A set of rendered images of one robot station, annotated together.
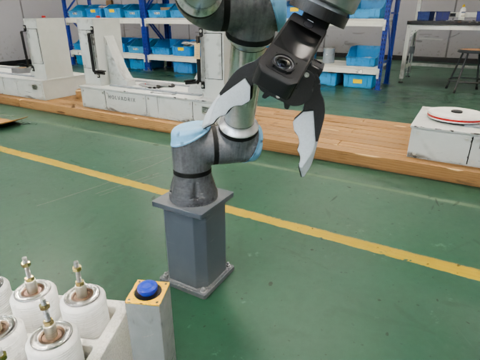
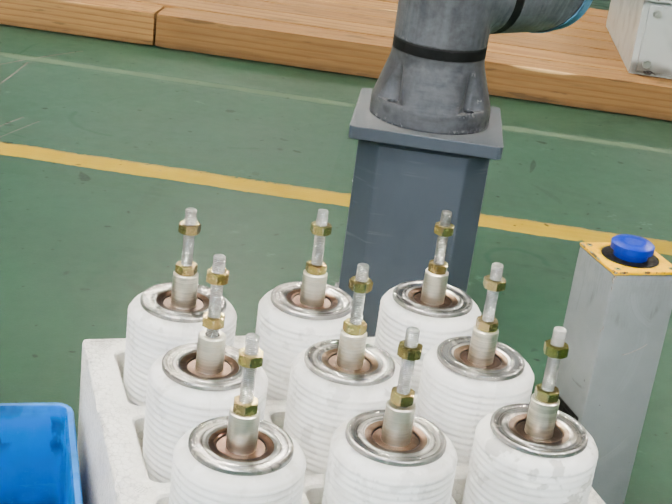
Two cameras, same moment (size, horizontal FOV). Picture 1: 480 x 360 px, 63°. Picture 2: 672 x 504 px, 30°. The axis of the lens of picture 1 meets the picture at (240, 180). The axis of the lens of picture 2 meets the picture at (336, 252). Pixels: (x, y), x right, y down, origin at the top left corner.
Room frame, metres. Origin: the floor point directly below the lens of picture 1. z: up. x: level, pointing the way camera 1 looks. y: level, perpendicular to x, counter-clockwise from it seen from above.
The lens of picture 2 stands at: (-0.23, 0.92, 0.73)
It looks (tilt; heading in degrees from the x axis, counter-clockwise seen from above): 22 degrees down; 333
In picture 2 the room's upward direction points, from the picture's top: 7 degrees clockwise
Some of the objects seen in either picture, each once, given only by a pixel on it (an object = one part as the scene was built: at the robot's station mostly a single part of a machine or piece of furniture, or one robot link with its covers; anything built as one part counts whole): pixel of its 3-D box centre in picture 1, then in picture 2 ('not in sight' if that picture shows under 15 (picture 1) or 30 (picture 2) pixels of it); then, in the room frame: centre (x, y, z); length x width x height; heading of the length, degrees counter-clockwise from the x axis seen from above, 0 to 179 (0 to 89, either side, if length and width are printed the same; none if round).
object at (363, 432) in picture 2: not in sight; (395, 438); (0.47, 0.50, 0.25); 0.08 x 0.08 x 0.01
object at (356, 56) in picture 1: (365, 56); not in sight; (5.07, -1.57, 0.36); 0.50 x 0.38 x 0.21; 151
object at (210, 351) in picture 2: not in sight; (210, 352); (0.60, 0.60, 0.26); 0.02 x 0.02 x 0.03
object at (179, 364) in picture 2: not in sight; (209, 367); (0.60, 0.60, 0.25); 0.08 x 0.08 x 0.01
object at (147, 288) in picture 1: (147, 289); (631, 251); (0.63, 0.18, 0.32); 0.04 x 0.04 x 0.02
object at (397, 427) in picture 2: not in sight; (398, 423); (0.47, 0.50, 0.26); 0.02 x 0.02 x 0.03
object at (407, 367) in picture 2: not in sight; (405, 375); (0.47, 0.50, 0.31); 0.01 x 0.01 x 0.08
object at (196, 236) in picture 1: (196, 237); (411, 225); (1.10, 0.14, 0.15); 0.19 x 0.19 x 0.30; 60
